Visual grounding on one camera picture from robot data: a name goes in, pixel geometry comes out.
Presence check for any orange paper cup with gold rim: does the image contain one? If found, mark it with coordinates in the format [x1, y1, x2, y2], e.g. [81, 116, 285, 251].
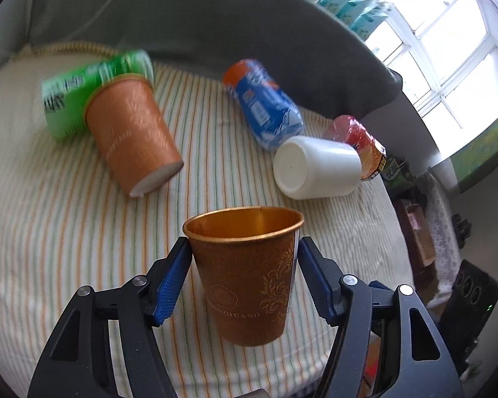
[182, 207, 304, 347]

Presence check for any white plastic cup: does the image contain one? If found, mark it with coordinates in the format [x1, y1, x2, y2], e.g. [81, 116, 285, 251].
[273, 136, 362, 200]

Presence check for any orange paper cup lying down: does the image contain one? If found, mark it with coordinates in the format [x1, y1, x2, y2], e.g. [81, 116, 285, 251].
[84, 75, 183, 198]

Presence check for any green paper bag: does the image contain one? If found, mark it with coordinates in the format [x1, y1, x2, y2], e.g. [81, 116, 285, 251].
[381, 156, 416, 197]

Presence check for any red orange snack bottle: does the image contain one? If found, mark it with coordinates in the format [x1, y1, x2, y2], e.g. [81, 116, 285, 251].
[323, 115, 387, 181]

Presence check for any green plastic bottle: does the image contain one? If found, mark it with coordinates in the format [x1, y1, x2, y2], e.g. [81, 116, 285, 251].
[41, 49, 154, 140]

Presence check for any blue labelled bottle orange cap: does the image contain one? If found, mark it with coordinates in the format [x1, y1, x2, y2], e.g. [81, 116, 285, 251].
[222, 59, 304, 151]

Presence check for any grey back cushion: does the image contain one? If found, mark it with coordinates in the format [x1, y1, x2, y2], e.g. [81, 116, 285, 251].
[29, 0, 403, 119]

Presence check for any white charging cable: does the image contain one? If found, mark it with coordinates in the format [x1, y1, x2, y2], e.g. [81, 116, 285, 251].
[78, 0, 138, 34]

